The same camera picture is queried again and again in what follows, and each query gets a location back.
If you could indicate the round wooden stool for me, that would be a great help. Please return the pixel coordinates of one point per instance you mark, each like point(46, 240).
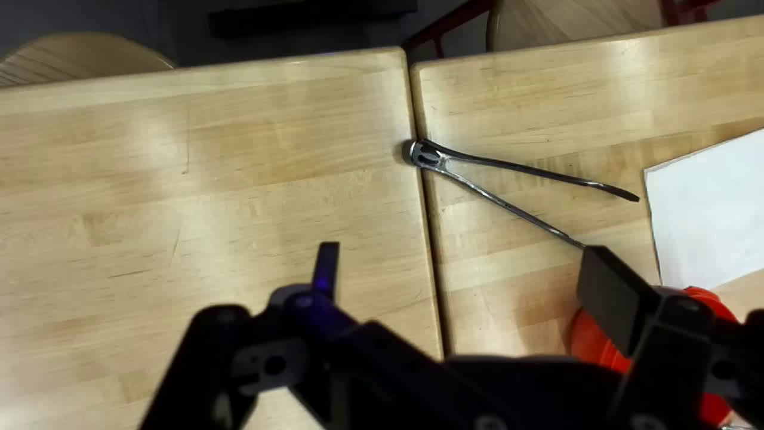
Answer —
point(76, 55)

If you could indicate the white paper napkin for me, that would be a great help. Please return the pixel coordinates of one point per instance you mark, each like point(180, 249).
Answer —
point(707, 214)

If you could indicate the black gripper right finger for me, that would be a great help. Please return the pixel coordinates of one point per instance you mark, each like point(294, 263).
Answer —
point(613, 298)

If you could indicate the black metal tongs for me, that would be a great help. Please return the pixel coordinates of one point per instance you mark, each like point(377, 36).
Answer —
point(505, 183)

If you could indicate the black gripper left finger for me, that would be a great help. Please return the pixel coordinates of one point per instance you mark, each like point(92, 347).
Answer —
point(326, 269)

